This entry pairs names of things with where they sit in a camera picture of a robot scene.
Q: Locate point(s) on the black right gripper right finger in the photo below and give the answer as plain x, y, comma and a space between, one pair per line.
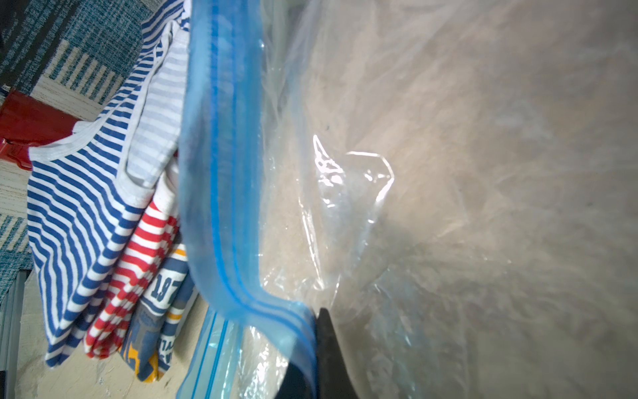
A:
333, 381

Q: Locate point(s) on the navy white striped tank top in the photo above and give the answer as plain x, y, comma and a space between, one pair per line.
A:
89, 192

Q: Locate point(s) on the green patterned garment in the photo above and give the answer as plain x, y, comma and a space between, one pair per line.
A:
159, 317

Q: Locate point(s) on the red cup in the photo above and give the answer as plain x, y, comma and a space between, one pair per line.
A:
26, 123

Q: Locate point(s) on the red white striped tank top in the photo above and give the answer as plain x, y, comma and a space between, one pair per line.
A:
136, 268

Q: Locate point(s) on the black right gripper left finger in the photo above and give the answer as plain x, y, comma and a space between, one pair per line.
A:
294, 385

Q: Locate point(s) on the clear vacuum bag blue zip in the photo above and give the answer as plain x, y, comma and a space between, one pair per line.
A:
455, 181

